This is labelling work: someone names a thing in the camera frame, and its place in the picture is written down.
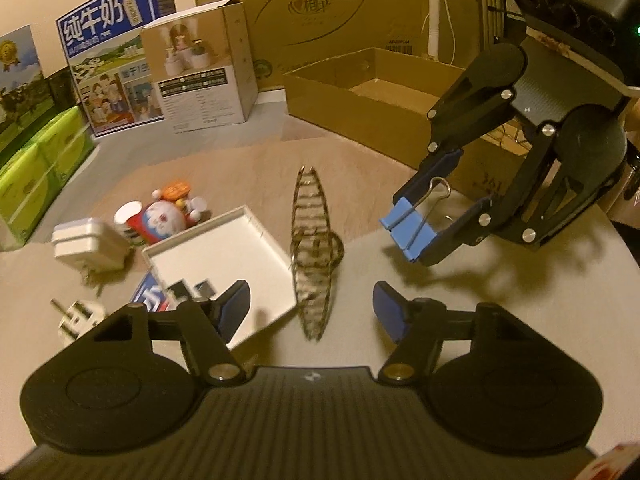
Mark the blue printed packet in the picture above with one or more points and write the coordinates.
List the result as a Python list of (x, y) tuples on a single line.
[(150, 292)]

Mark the green box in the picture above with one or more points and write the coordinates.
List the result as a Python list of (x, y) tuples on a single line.
[(25, 190), (65, 150)]

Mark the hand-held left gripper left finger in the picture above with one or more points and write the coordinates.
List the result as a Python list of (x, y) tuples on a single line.
[(235, 305)]

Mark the white pole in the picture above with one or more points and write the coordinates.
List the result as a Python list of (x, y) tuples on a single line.
[(435, 10)]

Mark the white product box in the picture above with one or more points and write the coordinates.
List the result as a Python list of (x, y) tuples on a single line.
[(200, 90)]

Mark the blue binder clip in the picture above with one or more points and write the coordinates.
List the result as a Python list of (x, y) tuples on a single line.
[(407, 230)]

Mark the blue cartoon cat toy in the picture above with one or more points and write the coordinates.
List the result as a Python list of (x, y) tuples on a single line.
[(165, 217)]

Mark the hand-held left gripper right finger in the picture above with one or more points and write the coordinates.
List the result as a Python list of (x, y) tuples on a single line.
[(387, 310)]

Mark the white power adapter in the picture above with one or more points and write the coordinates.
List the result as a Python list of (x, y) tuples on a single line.
[(85, 242)]

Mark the blue milk carton box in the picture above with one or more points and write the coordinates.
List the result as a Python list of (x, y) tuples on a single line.
[(100, 60)]

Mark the landscape printed box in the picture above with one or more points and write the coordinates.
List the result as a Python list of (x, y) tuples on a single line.
[(20, 85)]

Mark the shallow cardboard box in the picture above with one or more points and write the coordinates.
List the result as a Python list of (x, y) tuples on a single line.
[(350, 110)]

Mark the brown floor mat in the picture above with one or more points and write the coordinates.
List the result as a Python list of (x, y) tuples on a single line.
[(225, 170)]

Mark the white shallow box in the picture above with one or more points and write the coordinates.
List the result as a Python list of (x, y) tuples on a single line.
[(215, 255)]

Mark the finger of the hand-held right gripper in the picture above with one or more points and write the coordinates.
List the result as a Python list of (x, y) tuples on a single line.
[(420, 175), (460, 230)]

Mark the large brown cardboard box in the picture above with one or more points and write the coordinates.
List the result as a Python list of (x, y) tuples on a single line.
[(320, 15)]

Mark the white three-pin plug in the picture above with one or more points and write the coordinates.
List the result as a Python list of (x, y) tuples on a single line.
[(82, 317)]

